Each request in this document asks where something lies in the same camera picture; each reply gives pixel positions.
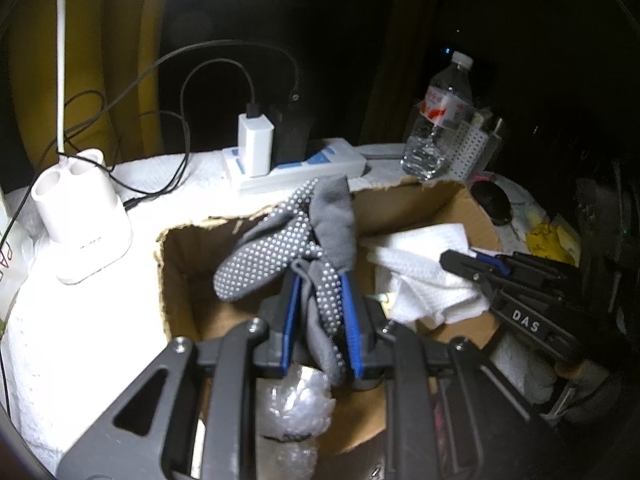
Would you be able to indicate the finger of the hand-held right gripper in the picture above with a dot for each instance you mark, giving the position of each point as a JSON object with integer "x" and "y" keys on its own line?
{"x": 467, "y": 265}
{"x": 530, "y": 267}

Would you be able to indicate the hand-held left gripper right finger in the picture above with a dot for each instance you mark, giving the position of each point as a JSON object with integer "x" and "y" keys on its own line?
{"x": 351, "y": 327}

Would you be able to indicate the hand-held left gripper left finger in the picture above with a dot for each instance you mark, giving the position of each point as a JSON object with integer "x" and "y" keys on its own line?
{"x": 290, "y": 322}

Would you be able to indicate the white paper towel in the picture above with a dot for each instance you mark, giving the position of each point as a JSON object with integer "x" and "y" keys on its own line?
{"x": 425, "y": 280}

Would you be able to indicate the grey dotted work glove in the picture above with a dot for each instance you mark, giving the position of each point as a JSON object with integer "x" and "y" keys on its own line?
{"x": 280, "y": 240}

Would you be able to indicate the shallow cardboard box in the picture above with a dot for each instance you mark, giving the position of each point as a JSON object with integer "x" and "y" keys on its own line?
{"x": 190, "y": 280}

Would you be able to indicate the yellow snack packet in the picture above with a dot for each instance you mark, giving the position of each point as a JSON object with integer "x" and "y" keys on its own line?
{"x": 550, "y": 242}

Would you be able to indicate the black round lid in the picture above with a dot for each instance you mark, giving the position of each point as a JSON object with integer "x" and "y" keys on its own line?
{"x": 492, "y": 202}

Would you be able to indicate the clear bubble wrap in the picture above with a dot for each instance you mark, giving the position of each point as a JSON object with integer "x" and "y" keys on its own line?
{"x": 295, "y": 405}

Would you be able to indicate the white perforated basket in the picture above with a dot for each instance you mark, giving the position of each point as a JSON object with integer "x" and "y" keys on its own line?
{"x": 472, "y": 152}

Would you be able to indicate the clear plastic water bottle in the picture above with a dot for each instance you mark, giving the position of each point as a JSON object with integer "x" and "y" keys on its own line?
{"x": 440, "y": 110}

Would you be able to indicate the white power strip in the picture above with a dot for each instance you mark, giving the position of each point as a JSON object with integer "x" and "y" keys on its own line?
{"x": 325, "y": 160}

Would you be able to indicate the white usb charger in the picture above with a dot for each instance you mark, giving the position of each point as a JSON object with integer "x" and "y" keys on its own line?
{"x": 255, "y": 145}

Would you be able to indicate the black power adapter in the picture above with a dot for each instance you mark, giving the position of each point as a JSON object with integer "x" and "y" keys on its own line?
{"x": 292, "y": 135}

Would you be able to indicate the white desk lamp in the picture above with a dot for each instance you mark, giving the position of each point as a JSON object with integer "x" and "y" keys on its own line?
{"x": 85, "y": 230}

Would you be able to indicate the white package red print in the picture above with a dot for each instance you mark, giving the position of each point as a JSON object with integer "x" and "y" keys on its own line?
{"x": 10, "y": 260}

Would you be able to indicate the yellow curtain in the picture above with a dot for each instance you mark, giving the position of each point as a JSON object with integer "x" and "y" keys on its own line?
{"x": 100, "y": 35}

